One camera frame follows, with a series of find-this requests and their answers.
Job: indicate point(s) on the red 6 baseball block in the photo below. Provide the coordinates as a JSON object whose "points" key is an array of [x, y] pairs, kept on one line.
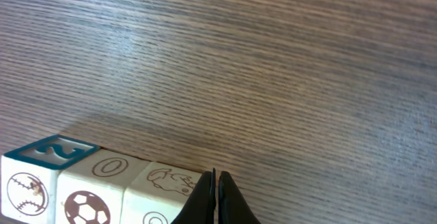
{"points": [[29, 176]]}

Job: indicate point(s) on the green N letter block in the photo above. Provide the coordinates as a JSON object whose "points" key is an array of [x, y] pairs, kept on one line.
{"points": [[157, 194]]}

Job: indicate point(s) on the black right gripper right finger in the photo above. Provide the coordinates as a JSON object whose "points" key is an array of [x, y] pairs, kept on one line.
{"points": [[232, 207]]}

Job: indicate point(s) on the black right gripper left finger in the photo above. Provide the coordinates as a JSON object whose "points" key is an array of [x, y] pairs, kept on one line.
{"points": [[200, 206]]}

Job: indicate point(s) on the yellow soccer ball J block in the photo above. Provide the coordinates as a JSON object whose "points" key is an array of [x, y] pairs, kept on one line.
{"points": [[92, 190]]}

